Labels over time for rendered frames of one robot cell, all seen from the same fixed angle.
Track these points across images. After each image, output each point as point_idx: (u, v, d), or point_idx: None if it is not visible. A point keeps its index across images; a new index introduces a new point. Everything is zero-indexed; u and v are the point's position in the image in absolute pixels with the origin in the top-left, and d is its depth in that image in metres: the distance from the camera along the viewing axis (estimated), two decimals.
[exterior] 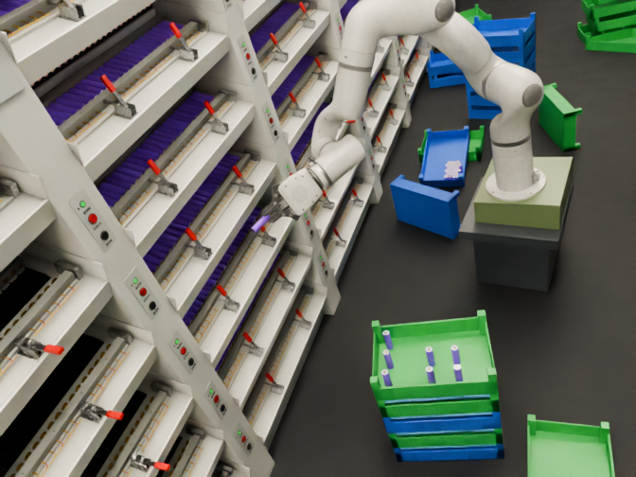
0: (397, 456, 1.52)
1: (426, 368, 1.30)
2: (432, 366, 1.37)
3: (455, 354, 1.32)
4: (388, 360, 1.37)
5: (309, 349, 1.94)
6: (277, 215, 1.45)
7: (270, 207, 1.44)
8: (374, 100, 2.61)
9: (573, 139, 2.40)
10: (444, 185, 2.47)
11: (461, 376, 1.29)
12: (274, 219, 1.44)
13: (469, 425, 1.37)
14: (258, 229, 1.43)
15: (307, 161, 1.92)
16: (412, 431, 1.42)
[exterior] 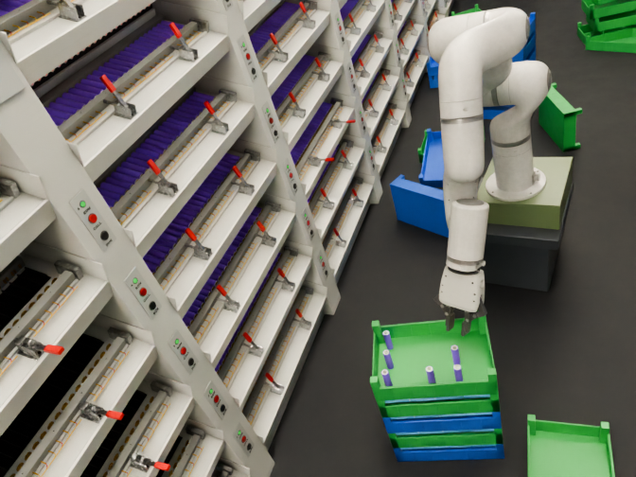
0: (397, 456, 1.52)
1: (426, 368, 1.30)
2: None
3: (455, 354, 1.32)
4: (388, 360, 1.37)
5: (309, 349, 1.94)
6: (454, 316, 1.32)
7: (468, 323, 1.29)
8: (374, 100, 2.61)
9: (573, 139, 2.40)
10: None
11: (461, 376, 1.29)
12: (452, 320, 1.33)
13: (469, 425, 1.37)
14: None
15: (307, 161, 1.92)
16: (412, 431, 1.42)
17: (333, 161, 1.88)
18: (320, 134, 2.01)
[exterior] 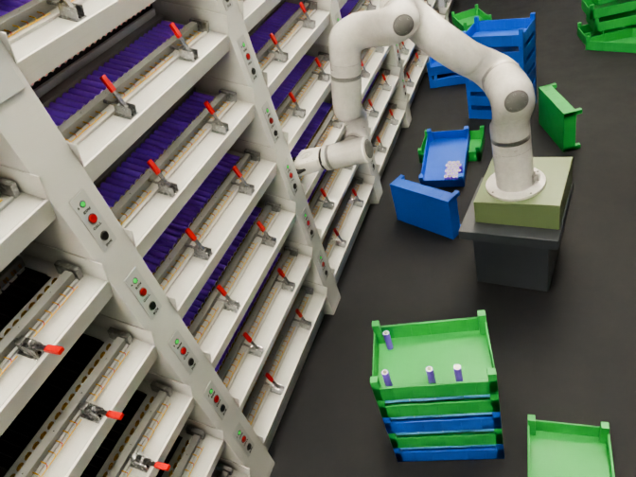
0: (397, 456, 1.52)
1: (426, 368, 1.30)
2: None
3: None
4: None
5: (309, 349, 1.94)
6: None
7: None
8: (374, 100, 2.61)
9: (573, 139, 2.40)
10: (444, 185, 2.47)
11: (461, 376, 1.29)
12: None
13: (469, 425, 1.37)
14: None
15: None
16: (412, 431, 1.42)
17: None
18: (320, 134, 2.01)
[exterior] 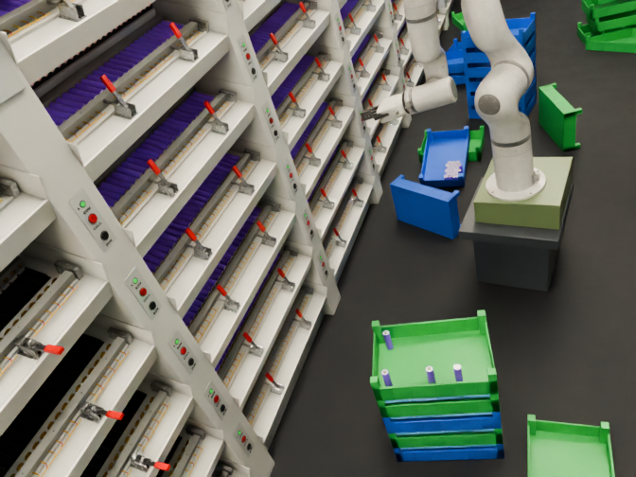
0: (397, 456, 1.52)
1: (426, 368, 1.30)
2: None
3: None
4: None
5: (309, 349, 1.94)
6: (372, 116, 1.86)
7: (369, 117, 1.85)
8: (374, 100, 2.61)
9: (573, 139, 2.40)
10: (444, 185, 2.47)
11: (461, 376, 1.29)
12: (369, 117, 1.87)
13: (469, 425, 1.37)
14: None
15: (302, 160, 1.92)
16: (412, 431, 1.42)
17: (307, 145, 1.87)
18: (315, 133, 2.02)
